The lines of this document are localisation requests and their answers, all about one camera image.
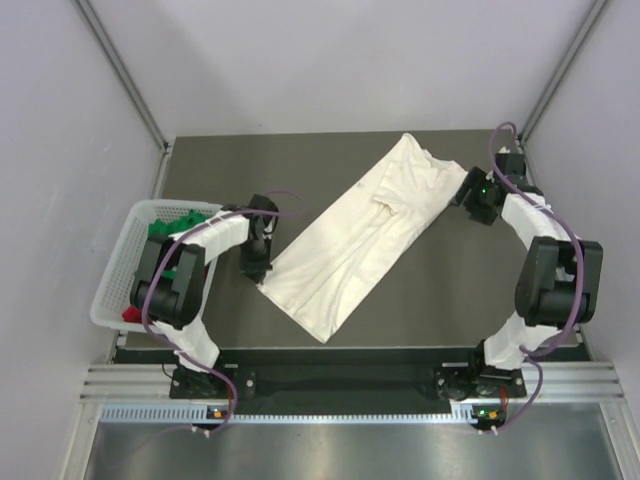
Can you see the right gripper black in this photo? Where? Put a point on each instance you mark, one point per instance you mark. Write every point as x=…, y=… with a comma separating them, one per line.
x=475, y=179

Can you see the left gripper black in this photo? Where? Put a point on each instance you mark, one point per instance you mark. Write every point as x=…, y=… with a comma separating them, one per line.
x=256, y=270

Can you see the white t shirt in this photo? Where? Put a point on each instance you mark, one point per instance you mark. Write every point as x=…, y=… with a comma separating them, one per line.
x=323, y=275

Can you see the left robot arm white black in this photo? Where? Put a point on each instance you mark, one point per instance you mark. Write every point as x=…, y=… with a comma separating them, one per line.
x=169, y=287

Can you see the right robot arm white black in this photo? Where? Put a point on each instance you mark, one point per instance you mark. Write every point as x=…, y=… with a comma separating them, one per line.
x=557, y=286

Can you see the green t shirt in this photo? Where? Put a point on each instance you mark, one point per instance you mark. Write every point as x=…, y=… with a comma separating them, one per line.
x=183, y=223

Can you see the red t shirt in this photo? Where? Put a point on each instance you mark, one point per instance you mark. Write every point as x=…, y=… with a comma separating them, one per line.
x=132, y=315

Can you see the white plastic laundry basket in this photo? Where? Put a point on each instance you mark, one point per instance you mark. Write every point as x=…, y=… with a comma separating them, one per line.
x=112, y=296

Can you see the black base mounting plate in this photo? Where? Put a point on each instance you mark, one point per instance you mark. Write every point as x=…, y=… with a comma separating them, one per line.
x=422, y=352

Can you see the grey slotted cable duct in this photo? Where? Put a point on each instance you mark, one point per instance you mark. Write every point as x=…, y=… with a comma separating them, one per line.
x=201, y=414

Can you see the right aluminium frame post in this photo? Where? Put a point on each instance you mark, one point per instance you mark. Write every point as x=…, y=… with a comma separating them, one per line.
x=586, y=27

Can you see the aluminium frame post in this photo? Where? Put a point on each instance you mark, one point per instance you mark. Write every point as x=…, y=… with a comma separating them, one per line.
x=98, y=31
x=586, y=27

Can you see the left aluminium frame post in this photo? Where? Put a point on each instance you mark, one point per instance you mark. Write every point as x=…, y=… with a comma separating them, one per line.
x=98, y=31

